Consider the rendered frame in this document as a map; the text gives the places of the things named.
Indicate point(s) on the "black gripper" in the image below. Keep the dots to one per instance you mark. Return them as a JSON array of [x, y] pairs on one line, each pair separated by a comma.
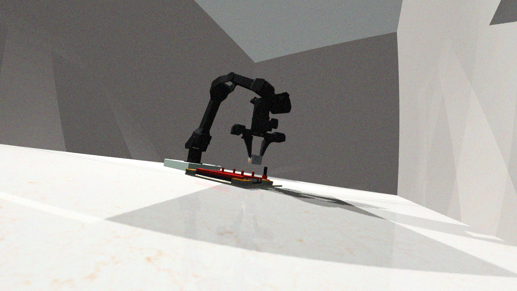
[[238, 129]]

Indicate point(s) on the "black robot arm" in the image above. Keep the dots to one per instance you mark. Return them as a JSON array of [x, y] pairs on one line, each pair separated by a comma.
[[269, 101]]

